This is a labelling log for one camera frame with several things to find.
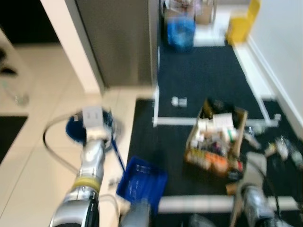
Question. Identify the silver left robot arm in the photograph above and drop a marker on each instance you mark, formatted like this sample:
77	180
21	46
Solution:
90	161

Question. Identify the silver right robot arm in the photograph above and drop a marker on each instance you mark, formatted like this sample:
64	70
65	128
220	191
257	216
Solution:
258	205

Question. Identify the dark blue floor mat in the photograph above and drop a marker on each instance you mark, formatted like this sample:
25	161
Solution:
208	75

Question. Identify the crumpled clear plastic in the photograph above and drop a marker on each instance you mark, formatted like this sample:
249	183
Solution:
284	149

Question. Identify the grey robot right leg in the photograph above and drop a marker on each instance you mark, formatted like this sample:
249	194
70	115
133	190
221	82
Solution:
199	221

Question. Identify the grey robot leg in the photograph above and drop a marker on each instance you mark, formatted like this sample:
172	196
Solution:
136	215
199	221

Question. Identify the grey robot left leg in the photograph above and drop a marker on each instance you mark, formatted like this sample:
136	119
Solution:
136	215

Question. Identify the blue plastic bag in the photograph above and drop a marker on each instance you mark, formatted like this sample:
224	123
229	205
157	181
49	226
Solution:
180	34

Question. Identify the brown cardboard box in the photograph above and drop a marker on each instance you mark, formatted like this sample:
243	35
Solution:
204	15

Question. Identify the yellow plastic bin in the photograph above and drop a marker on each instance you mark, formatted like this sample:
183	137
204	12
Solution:
240	27

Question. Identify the clear plastic bottle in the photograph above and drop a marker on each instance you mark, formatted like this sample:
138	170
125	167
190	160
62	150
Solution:
252	141

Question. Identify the blue plastic bucket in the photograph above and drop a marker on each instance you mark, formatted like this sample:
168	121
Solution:
75	127

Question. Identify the small white object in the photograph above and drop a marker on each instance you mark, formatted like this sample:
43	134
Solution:
179	101

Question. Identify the stainless steel cabinet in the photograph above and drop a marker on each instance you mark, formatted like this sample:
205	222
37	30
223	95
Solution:
116	42

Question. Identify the blue plastic dustpan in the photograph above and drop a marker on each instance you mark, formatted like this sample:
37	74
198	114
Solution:
142	182

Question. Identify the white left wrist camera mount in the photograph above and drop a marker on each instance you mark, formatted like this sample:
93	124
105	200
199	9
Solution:
93	119

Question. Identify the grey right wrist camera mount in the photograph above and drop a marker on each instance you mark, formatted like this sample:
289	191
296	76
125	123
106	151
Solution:
255	168

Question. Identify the cardboard box full of clutter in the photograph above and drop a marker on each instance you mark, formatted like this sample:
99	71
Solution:
215	142

